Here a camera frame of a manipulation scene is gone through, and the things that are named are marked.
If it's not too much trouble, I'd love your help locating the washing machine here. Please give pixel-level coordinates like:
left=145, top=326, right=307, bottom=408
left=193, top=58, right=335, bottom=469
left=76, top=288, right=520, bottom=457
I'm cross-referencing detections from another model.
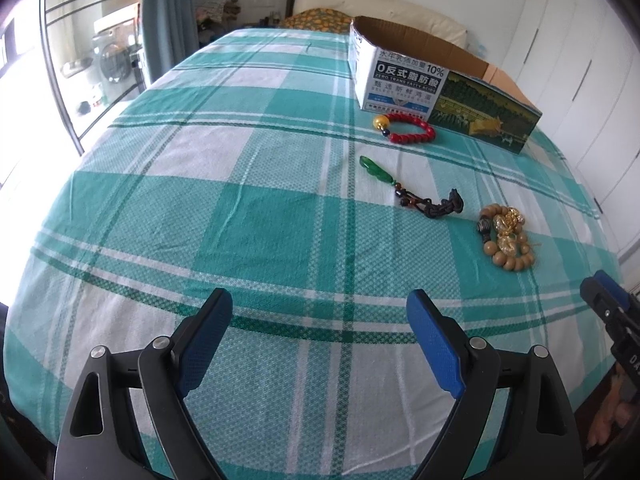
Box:
left=92, top=20, right=145, bottom=105

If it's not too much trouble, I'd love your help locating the cream padded headboard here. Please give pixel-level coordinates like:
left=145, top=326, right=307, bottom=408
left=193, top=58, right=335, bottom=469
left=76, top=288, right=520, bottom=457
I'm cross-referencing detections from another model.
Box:
left=284, top=0, right=468, bottom=48

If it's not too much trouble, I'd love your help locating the green jade pendant black cord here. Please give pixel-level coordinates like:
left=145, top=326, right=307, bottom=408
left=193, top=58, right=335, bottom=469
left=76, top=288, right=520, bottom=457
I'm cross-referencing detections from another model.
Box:
left=358, top=155, right=466, bottom=220

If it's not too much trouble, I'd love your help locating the red bead bracelet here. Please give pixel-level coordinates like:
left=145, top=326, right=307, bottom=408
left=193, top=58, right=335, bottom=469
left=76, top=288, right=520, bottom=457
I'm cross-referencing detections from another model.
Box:
left=372, top=112, right=437, bottom=146

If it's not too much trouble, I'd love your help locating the clothes pile on chair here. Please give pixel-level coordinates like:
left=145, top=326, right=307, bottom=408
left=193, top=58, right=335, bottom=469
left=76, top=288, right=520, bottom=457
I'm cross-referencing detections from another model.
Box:
left=194, top=0, right=241, bottom=47

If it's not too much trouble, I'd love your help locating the person's right hand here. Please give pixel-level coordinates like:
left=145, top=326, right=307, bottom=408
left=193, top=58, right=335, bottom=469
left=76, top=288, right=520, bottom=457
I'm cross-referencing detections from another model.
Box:
left=586, top=364, right=639, bottom=448

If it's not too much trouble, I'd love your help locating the open cardboard box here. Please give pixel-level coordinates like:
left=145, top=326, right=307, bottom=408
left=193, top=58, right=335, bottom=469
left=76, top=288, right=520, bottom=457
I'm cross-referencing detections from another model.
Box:
left=348, top=16, right=541, bottom=154

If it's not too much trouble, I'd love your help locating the gold pixiu charm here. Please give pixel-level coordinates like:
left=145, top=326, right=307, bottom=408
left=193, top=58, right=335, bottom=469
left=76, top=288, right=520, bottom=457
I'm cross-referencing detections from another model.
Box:
left=491, top=210, right=527, bottom=256

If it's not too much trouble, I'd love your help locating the teal plaid bedsheet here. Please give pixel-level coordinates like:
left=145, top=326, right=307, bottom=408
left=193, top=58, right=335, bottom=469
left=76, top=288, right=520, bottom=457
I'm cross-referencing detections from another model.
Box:
left=3, top=29, right=620, bottom=479

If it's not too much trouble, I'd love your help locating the white wardrobe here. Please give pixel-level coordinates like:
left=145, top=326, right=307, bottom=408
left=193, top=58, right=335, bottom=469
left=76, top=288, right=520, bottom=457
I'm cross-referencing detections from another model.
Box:
left=503, top=0, right=639, bottom=259

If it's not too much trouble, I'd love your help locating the wooden bead bracelet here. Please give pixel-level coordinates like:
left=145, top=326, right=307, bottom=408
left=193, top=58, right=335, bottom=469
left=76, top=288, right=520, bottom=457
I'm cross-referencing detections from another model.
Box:
left=476, top=202, right=536, bottom=272

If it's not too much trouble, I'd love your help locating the teal curtain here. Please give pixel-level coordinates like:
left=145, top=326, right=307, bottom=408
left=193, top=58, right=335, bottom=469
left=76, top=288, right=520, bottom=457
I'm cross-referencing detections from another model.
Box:
left=140, top=0, right=198, bottom=82

